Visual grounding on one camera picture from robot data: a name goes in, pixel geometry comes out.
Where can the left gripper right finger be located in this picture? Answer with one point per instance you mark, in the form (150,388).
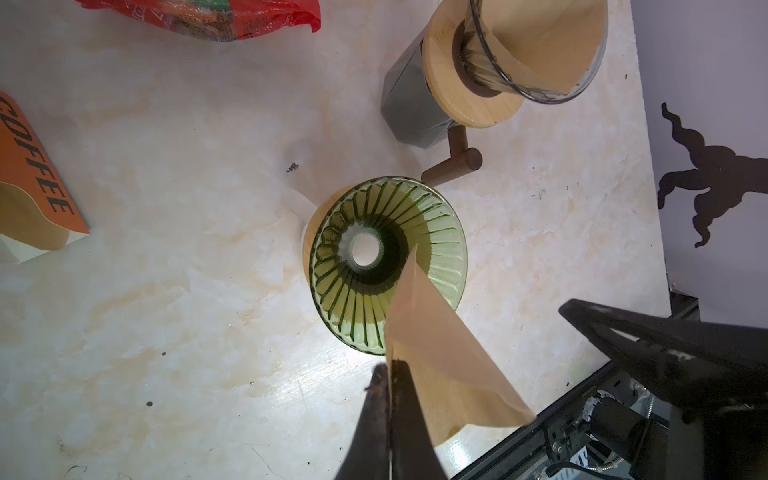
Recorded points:
(412,453)

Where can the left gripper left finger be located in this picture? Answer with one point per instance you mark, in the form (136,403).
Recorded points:
(368,456)

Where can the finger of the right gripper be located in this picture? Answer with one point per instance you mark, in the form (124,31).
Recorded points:
(685,363)

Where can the green glass dripper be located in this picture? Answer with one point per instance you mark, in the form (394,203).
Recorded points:
(361,248)

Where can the grey glass pitcher wooden handle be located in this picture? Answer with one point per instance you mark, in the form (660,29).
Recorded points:
(415,118)

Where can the wooden dripper ring stand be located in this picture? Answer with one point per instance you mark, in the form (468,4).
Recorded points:
(463,100)

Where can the brown paper coffee filter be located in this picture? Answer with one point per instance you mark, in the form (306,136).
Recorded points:
(540,42)

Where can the coffee filter paper box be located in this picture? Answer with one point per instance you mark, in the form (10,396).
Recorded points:
(38,214)

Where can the frosted white glass pitcher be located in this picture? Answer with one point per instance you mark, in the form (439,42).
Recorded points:
(299,204)

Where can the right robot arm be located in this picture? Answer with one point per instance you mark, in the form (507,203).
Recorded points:
(735,440)

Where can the red snack bag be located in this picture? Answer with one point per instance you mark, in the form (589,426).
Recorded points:
(217,20)

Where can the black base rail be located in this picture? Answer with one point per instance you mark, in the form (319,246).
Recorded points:
(570,432)

